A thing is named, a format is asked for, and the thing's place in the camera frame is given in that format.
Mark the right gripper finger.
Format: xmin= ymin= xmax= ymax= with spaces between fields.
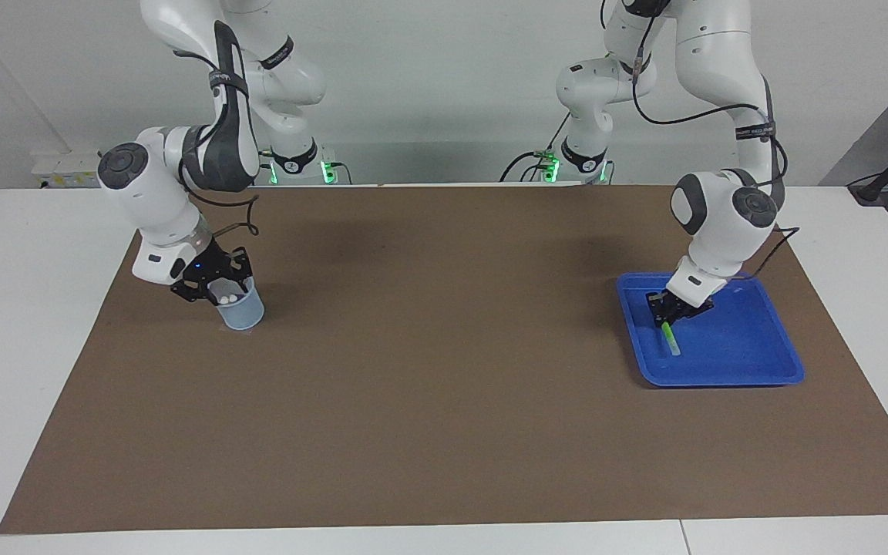
xmin=170 ymin=279 xmax=214 ymax=303
xmin=230 ymin=247 xmax=254 ymax=298

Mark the blue plastic tray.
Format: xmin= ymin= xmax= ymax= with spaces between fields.
xmin=615 ymin=271 xmax=806 ymax=388

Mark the black base cable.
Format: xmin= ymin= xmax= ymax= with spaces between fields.
xmin=499 ymin=150 xmax=568 ymax=183
xmin=246 ymin=150 xmax=279 ymax=186

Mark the brown table mat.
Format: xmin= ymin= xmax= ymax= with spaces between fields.
xmin=0 ymin=183 xmax=888 ymax=535

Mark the black right base cable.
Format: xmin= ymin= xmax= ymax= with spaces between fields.
xmin=246 ymin=150 xmax=279 ymax=186

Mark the black left base cable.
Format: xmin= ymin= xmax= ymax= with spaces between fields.
xmin=499 ymin=150 xmax=568 ymax=183

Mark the white power box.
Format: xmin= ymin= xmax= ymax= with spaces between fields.
xmin=30 ymin=150 xmax=115 ymax=190

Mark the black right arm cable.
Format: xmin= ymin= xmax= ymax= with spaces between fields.
xmin=173 ymin=46 xmax=261 ymax=237

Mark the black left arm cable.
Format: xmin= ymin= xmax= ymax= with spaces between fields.
xmin=602 ymin=0 xmax=801 ymax=280

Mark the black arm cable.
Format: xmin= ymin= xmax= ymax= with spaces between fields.
xmin=602 ymin=0 xmax=801 ymax=280
xmin=173 ymin=46 xmax=261 ymax=237

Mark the translucent plastic cup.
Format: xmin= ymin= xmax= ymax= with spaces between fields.
xmin=209 ymin=276 xmax=265 ymax=331

